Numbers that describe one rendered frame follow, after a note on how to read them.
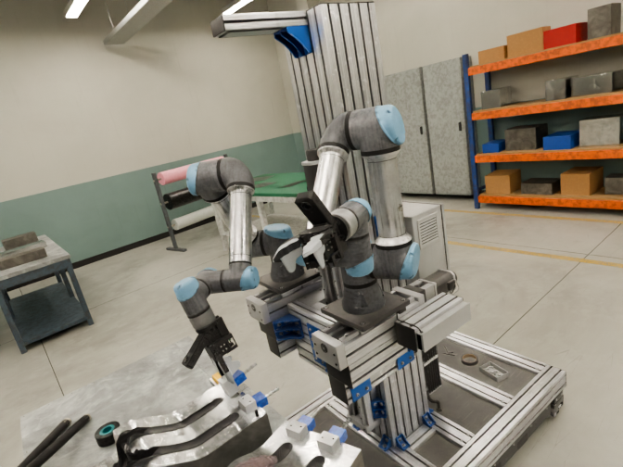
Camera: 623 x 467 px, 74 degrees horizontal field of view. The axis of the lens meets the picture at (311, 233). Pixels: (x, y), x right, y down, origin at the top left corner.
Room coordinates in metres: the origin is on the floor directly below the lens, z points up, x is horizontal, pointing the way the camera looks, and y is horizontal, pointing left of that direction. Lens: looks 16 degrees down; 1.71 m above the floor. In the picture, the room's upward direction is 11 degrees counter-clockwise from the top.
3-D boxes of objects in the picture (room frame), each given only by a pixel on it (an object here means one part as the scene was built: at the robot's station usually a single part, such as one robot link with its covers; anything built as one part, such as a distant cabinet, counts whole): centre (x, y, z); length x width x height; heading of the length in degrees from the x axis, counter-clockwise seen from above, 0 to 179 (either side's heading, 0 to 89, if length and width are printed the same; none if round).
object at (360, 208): (1.01, -0.11, 1.43); 0.11 x 0.08 x 0.09; 149
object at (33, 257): (4.66, 3.29, 0.46); 1.90 x 0.70 x 0.92; 37
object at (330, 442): (0.94, 0.04, 0.86); 0.13 x 0.05 x 0.05; 142
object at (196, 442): (1.00, 0.49, 0.92); 0.35 x 0.16 x 0.09; 124
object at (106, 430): (1.18, 0.80, 0.82); 0.08 x 0.08 x 0.04
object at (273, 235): (1.72, 0.15, 1.20); 0.13 x 0.12 x 0.14; 76
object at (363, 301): (1.31, -0.13, 1.09); 0.15 x 0.15 x 0.10
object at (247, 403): (1.11, 0.25, 0.89); 0.13 x 0.05 x 0.05; 124
